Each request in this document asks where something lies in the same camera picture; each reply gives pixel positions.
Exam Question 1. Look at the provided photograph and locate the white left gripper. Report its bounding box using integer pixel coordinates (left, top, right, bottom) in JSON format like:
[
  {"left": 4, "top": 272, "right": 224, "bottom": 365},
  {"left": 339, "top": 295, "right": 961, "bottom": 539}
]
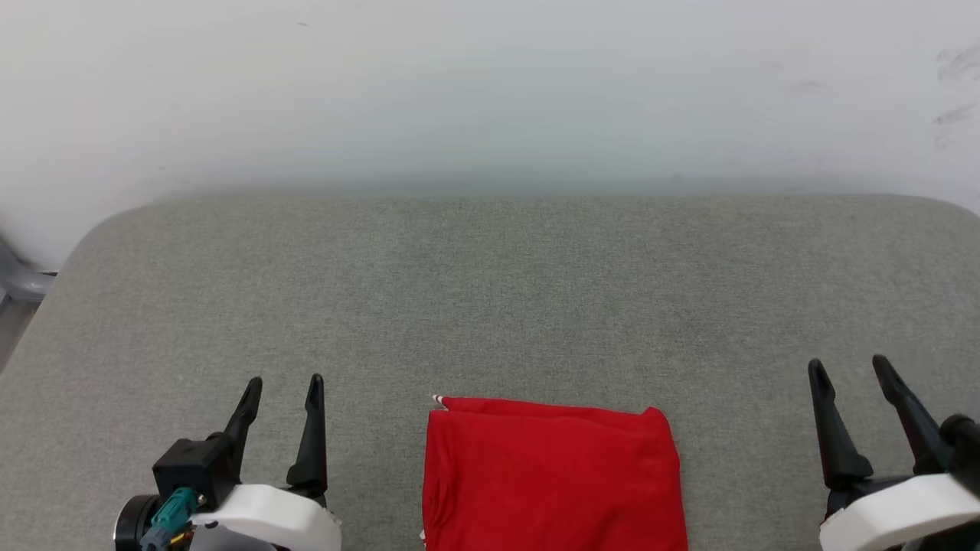
[{"left": 188, "top": 373, "right": 343, "bottom": 551}]

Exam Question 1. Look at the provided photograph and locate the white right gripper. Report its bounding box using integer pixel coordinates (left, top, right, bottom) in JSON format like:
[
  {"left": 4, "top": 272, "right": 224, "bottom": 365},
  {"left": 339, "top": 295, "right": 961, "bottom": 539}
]
[{"left": 808, "top": 354, "right": 980, "bottom": 551}]

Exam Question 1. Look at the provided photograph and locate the red shirt with white sleeves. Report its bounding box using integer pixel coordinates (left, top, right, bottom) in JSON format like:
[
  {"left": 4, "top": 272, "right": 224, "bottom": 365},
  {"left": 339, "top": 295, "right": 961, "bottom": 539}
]
[{"left": 420, "top": 394, "right": 690, "bottom": 551}]

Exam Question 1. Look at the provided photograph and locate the grey fabric sofa seat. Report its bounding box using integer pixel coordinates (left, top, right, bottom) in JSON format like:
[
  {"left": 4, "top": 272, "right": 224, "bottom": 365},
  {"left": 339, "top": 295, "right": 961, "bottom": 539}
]
[{"left": 0, "top": 195, "right": 980, "bottom": 551}]

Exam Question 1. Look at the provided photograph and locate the teal cable connector plug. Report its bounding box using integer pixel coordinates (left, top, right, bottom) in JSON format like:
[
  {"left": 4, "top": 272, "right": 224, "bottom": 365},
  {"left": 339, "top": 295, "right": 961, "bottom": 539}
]
[{"left": 140, "top": 487, "right": 202, "bottom": 551}]

